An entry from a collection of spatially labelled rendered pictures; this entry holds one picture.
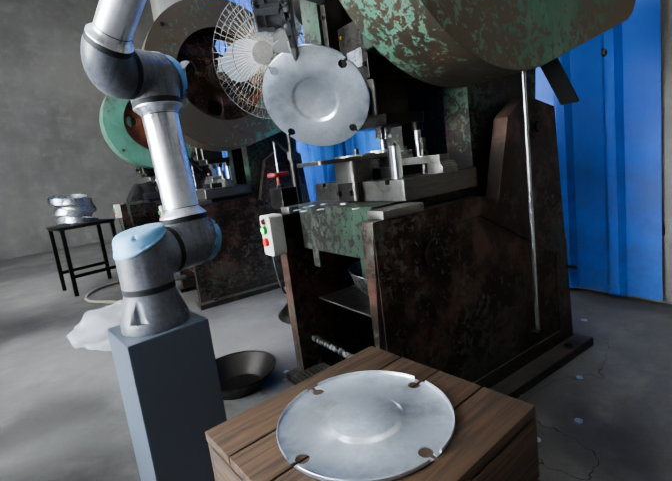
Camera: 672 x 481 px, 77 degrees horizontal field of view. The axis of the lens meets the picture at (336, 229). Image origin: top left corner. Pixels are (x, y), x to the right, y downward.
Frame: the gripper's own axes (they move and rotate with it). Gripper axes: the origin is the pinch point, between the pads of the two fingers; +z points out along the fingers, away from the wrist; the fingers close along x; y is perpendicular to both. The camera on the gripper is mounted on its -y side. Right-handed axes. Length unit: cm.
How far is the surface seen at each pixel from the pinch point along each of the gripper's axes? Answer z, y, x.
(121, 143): 168, 192, -183
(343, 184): 37.2, -6.4, 11.4
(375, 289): 36, -13, 48
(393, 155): 23.5, -21.2, 15.6
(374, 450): 11, -10, 87
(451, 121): 35, -42, -7
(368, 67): 11.8, -17.5, -7.6
